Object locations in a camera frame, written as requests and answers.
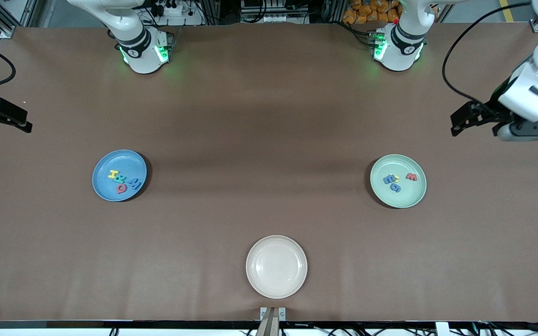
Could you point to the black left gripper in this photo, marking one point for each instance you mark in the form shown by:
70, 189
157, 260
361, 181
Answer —
491, 111

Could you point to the red foam letter w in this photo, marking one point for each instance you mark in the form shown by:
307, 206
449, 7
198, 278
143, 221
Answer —
411, 177

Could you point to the blue foam letter g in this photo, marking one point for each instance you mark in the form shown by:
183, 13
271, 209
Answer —
396, 188

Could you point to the yellow foam letter H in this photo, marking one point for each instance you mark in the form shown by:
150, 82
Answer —
112, 175

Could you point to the blue foam letter m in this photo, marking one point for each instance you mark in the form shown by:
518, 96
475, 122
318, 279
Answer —
388, 179

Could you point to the teal foam letter R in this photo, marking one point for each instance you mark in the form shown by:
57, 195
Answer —
121, 178

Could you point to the red foam letter Q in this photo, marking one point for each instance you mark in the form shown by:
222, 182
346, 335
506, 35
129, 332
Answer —
119, 189

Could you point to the blue foam letter W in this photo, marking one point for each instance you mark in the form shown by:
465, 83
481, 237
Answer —
134, 184

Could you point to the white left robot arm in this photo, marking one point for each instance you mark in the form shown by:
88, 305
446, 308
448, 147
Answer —
537, 79

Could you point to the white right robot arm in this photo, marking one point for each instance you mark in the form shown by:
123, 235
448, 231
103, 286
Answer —
143, 56

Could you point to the blue plate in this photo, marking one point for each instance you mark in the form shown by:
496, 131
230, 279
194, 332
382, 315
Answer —
110, 161

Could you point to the green plate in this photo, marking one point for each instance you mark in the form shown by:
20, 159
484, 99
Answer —
404, 198

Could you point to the cream plate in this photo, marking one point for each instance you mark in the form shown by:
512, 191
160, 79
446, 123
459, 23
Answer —
276, 266

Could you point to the orange netted bags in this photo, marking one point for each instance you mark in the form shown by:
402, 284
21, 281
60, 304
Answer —
367, 11

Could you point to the white power strip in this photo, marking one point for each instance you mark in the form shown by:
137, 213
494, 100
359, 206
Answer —
171, 8

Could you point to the small white block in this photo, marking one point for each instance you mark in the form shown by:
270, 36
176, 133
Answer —
442, 329

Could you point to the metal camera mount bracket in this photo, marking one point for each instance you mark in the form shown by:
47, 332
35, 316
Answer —
272, 317

